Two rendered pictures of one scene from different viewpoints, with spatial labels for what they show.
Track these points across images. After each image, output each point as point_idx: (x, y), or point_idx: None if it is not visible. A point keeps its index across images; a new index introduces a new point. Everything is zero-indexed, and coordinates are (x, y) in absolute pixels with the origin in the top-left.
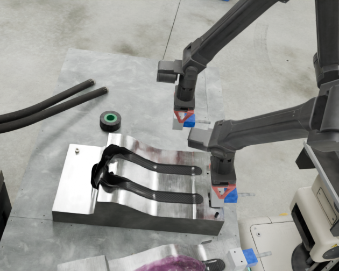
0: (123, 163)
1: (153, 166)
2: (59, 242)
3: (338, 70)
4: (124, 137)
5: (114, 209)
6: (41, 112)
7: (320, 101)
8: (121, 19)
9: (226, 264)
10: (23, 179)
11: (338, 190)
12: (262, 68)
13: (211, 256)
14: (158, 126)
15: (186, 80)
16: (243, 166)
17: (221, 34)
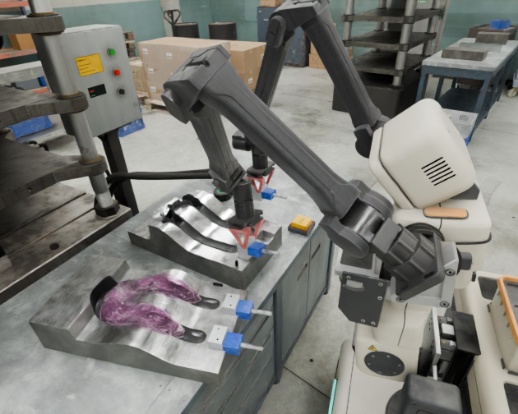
0: (189, 208)
1: (219, 221)
2: (122, 256)
3: (366, 128)
4: (205, 194)
5: (161, 236)
6: (168, 173)
7: None
8: (339, 162)
9: (220, 306)
10: (136, 215)
11: (346, 256)
12: None
13: (213, 296)
14: (260, 205)
15: (253, 147)
16: None
17: (256, 93)
